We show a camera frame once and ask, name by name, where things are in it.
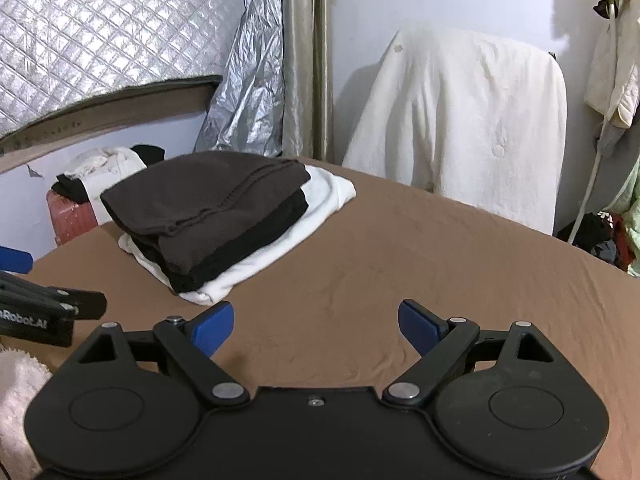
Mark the beige curtain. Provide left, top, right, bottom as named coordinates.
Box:
left=280, top=0, right=335, bottom=163

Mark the black folded garment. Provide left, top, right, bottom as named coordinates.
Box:
left=127, top=187, right=309, bottom=293

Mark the pile of dark clothes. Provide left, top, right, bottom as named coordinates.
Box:
left=557, top=212, right=631, bottom=266

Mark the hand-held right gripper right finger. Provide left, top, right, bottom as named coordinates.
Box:
left=382, top=299, right=568, bottom=407

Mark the red suitcase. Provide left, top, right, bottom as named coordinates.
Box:
left=47, top=187, right=101, bottom=248

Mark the silver quilted window cover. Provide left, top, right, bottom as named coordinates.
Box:
left=0, top=0, right=251, bottom=136

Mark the light green garment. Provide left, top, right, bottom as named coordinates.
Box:
left=607, top=155, right=640, bottom=278

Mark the brown window sill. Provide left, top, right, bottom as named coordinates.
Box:
left=0, top=76, right=223, bottom=158

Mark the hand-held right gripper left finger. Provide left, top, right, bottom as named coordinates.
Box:
left=65, top=301, right=251, bottom=408

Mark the silver crinkled foil sheet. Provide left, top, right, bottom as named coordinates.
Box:
left=194, top=0, right=286, bottom=158

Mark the white bent pole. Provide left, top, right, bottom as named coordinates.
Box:
left=570, top=2, right=621, bottom=246

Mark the white fleece blanket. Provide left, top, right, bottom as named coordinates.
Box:
left=341, top=27, right=568, bottom=236

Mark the white crumpled cloth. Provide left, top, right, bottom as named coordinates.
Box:
left=65, top=146, right=148, bottom=198

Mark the white folded garment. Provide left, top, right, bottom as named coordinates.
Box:
left=117, top=165, right=357, bottom=307

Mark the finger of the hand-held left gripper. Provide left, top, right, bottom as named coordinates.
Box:
left=0, top=246, right=34, bottom=276
left=0, top=270, right=108, bottom=322

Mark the person's left forearm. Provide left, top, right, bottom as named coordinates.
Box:
left=0, top=349, right=55, bottom=480

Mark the small black cloth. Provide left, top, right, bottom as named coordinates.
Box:
left=51, top=172, right=96, bottom=206

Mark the cream padded jacket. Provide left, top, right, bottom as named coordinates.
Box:
left=584, top=0, right=640, bottom=128

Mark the dark brown knit sweater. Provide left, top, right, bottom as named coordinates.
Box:
left=100, top=152, right=312, bottom=276

